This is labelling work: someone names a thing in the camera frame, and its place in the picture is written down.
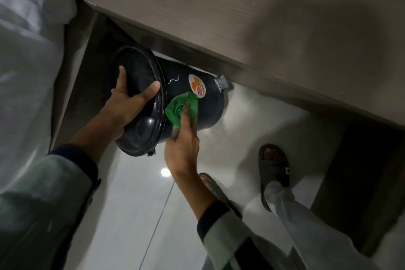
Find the white bed sheet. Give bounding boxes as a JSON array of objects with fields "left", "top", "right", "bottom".
[{"left": 0, "top": 0, "right": 93, "bottom": 195}]

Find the person's left hand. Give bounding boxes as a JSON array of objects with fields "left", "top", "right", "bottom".
[{"left": 102, "top": 66, "right": 161, "bottom": 140}]

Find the grey sandal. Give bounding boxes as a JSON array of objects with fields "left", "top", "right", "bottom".
[
  {"left": 198, "top": 173, "right": 243, "bottom": 220},
  {"left": 258, "top": 143, "right": 292, "bottom": 213}
]

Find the person's left forearm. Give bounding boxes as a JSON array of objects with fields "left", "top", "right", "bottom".
[{"left": 0, "top": 119, "right": 125, "bottom": 270}]

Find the green cleaning cloth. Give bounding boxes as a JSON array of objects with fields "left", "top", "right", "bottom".
[{"left": 164, "top": 91, "right": 199, "bottom": 138}]

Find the person's right leg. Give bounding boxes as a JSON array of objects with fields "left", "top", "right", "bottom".
[{"left": 264, "top": 181, "right": 382, "bottom": 270}]

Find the brown wooden desk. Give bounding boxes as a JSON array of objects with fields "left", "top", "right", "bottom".
[{"left": 83, "top": 0, "right": 405, "bottom": 258}]

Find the black pedal trash bin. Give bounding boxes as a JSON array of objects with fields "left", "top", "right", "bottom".
[{"left": 106, "top": 45, "right": 229, "bottom": 157}]

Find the person's right forearm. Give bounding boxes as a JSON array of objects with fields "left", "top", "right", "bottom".
[{"left": 171, "top": 165, "right": 295, "bottom": 270}]

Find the person's right hand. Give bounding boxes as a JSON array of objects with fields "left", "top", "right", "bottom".
[{"left": 164, "top": 102, "right": 200, "bottom": 178}]

